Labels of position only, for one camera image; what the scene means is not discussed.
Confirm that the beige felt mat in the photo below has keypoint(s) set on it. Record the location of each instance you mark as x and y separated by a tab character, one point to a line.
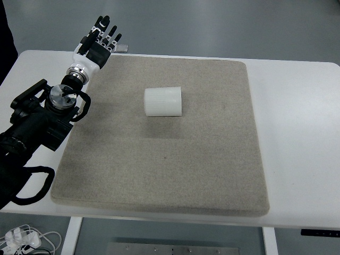
164	148

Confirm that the white ribbed cup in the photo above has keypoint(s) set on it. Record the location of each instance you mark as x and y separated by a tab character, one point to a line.
163	102

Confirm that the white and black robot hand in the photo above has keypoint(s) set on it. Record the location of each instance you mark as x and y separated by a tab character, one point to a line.
87	63

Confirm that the black table control panel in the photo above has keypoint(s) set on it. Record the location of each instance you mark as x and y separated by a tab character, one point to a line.
320	231

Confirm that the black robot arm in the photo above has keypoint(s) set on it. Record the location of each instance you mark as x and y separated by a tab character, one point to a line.
40	117

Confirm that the small silver square object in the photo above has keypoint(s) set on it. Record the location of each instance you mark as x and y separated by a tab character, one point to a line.
122	47

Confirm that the white table leg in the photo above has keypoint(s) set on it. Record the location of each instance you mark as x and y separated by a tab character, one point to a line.
270	241
71	236

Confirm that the white power strip with plugs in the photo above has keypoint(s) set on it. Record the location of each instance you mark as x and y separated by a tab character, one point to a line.
22	237

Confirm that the grey metal plate with screws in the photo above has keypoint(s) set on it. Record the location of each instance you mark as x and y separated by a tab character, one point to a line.
172	249

